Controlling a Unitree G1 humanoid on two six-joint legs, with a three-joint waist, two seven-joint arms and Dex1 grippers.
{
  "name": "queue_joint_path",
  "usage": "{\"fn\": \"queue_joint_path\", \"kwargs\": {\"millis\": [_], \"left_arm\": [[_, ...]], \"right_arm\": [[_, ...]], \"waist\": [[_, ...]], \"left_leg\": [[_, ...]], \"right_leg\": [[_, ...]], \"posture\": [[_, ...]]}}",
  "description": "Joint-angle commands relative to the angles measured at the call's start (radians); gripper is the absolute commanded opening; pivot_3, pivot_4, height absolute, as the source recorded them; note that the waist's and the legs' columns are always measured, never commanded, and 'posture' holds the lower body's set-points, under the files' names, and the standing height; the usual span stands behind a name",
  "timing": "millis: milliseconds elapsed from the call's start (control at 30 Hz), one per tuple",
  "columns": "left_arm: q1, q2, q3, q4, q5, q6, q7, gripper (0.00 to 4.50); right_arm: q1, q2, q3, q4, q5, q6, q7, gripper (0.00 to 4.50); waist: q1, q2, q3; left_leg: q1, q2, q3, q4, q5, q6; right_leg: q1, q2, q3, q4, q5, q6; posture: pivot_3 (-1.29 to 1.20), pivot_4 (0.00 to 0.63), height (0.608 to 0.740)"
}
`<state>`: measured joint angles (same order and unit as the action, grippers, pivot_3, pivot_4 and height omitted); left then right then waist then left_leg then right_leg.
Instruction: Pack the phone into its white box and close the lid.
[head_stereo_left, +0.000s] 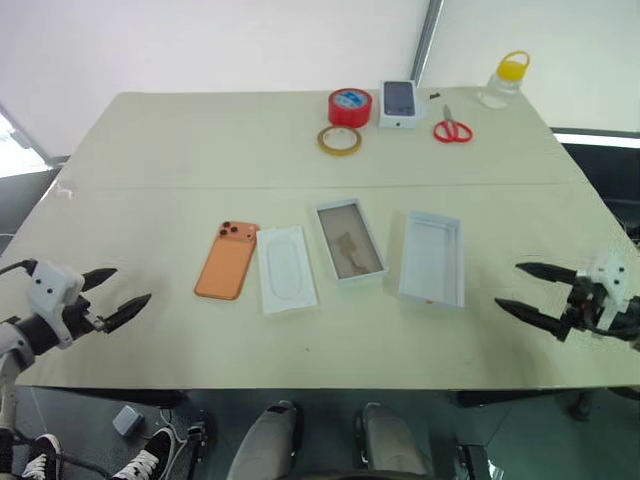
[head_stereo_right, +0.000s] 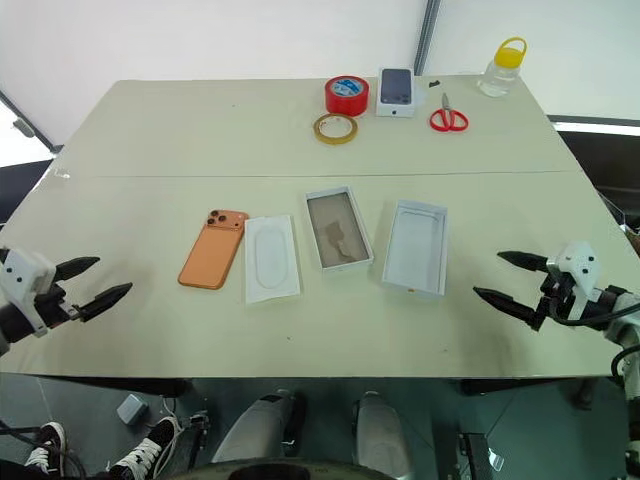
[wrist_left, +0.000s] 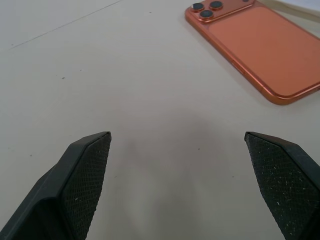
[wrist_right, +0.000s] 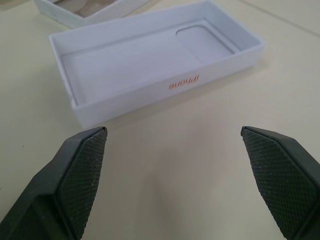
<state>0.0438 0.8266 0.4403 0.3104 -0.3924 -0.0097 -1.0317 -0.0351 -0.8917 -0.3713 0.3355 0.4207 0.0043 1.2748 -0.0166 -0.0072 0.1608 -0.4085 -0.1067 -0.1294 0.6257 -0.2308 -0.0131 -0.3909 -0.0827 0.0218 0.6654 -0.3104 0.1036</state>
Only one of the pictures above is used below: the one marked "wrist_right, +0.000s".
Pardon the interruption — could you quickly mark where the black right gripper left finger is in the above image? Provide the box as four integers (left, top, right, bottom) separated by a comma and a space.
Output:
0, 126, 109, 240

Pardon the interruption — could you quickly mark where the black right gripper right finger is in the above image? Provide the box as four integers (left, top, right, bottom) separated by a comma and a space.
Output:
240, 125, 320, 240

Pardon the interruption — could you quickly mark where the white box lid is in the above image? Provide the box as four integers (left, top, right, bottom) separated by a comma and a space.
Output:
33, 0, 156, 29

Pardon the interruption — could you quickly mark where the white box with orange interior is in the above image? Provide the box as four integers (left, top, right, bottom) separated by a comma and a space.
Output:
49, 0, 266, 126

